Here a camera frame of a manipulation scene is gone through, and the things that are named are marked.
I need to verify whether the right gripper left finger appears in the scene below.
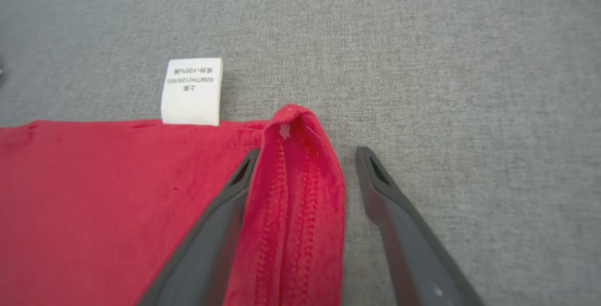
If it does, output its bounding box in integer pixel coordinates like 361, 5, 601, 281
136, 148, 261, 306

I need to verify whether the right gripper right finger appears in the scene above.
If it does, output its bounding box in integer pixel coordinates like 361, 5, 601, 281
355, 146, 485, 306

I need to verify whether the red white jersey shirt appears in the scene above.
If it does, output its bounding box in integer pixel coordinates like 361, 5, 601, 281
0, 58, 347, 306

